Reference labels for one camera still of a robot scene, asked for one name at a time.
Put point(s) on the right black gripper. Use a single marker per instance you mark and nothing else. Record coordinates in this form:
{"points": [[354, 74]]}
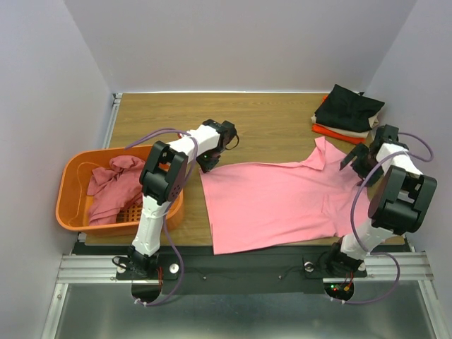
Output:
{"points": [[362, 161]]}

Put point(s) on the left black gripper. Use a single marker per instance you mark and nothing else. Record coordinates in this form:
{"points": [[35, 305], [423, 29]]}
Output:
{"points": [[206, 167]]}

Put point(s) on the light pink t shirt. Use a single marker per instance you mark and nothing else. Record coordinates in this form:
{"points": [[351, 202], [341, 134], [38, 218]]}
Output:
{"points": [[254, 205]]}

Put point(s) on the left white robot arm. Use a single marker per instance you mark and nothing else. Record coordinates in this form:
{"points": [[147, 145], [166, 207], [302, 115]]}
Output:
{"points": [[163, 177]]}

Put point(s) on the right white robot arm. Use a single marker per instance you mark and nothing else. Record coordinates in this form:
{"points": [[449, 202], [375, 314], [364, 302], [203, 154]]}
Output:
{"points": [[399, 205]]}

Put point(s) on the folded orange t shirt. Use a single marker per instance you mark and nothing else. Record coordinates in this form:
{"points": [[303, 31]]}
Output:
{"points": [[335, 134]]}

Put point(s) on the folded beige t shirt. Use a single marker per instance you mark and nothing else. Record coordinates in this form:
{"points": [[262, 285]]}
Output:
{"points": [[373, 122]]}

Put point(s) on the folded black t shirt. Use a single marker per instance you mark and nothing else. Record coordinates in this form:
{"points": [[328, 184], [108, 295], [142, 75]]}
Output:
{"points": [[365, 107]]}

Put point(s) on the dusty rose shirt in basket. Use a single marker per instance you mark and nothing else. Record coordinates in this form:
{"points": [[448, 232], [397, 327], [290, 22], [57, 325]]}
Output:
{"points": [[114, 189]]}

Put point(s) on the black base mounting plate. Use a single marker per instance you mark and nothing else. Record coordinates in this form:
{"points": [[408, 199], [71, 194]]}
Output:
{"points": [[196, 270]]}

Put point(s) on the orange plastic basket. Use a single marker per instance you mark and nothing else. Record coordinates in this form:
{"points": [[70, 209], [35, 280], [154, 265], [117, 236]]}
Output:
{"points": [[73, 202]]}

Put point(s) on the aluminium frame rail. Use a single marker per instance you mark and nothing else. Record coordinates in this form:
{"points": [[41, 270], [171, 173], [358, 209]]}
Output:
{"points": [[85, 266]]}

